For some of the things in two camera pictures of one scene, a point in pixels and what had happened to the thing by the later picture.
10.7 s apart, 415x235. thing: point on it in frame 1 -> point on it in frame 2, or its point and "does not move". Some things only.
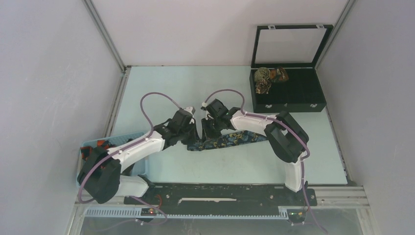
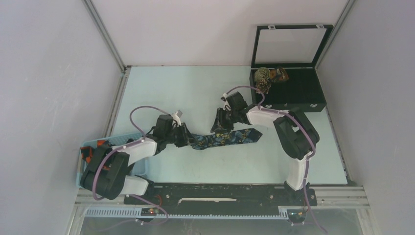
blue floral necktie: x=232 y=138 does not move
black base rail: x=207 y=195 does not move
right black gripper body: x=212 y=128 -> x=227 y=118
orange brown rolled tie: x=278 y=74 does not move
